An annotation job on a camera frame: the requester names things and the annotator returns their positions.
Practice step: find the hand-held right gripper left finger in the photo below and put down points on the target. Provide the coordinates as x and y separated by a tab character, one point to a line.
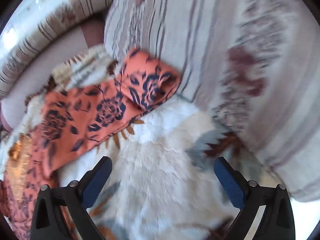
99	178

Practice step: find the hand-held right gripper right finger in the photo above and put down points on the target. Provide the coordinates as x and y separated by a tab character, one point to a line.
228	180

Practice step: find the orange floral garment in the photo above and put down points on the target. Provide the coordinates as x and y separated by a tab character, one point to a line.
82	120

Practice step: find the fluffy leaf print blanket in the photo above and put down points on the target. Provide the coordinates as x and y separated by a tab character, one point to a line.
160	180

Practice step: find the large striped cushion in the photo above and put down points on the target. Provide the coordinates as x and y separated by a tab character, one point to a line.
200	30

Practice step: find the striped back cushion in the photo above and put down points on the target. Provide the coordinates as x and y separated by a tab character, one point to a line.
37	30

